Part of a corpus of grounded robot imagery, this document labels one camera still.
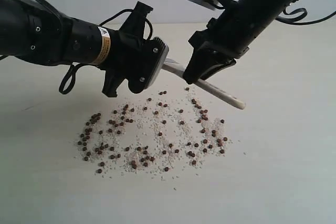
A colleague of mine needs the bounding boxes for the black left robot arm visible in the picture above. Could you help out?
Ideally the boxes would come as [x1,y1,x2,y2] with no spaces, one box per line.
[1,0,169,98]

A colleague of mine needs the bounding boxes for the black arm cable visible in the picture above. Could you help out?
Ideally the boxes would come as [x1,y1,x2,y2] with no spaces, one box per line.
[275,6,336,25]
[0,0,153,95]

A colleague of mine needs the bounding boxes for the wooden handle paint brush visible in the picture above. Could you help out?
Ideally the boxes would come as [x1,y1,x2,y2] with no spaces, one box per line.
[162,58,246,110]

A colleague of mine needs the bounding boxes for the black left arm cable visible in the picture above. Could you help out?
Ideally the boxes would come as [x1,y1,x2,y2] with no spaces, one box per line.
[0,0,153,95]

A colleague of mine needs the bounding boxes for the brown beans and white grains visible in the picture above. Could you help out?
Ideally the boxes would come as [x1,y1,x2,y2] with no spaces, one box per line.
[75,88,238,193]

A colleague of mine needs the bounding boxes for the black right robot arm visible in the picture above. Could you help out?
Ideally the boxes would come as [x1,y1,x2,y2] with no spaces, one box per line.
[183,0,307,84]

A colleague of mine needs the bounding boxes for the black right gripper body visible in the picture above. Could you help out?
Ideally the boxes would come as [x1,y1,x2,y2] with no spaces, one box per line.
[188,3,249,59]

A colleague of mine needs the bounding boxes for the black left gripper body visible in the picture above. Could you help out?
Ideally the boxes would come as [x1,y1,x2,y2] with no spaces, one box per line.
[101,2,169,97]

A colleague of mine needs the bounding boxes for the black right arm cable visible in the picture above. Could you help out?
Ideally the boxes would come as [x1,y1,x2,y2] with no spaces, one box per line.
[275,6,336,25]

